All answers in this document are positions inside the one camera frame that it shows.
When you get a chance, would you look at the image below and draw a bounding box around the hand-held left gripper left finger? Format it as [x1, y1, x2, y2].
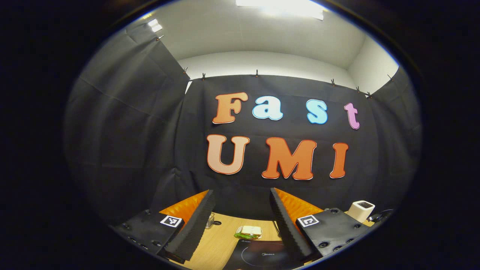
[112, 189, 216, 263]

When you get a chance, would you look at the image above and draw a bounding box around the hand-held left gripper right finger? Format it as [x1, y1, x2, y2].
[269, 187, 370, 263]

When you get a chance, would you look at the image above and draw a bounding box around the black induction cooktop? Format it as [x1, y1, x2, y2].
[223, 239, 300, 270]

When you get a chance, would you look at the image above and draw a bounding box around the white toaster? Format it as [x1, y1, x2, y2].
[347, 201, 375, 224]

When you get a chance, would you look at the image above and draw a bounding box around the sandwich on white plate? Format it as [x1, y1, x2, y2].
[234, 225, 263, 240]

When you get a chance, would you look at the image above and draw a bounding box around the black backdrop cloth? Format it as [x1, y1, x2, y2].
[64, 24, 422, 225]

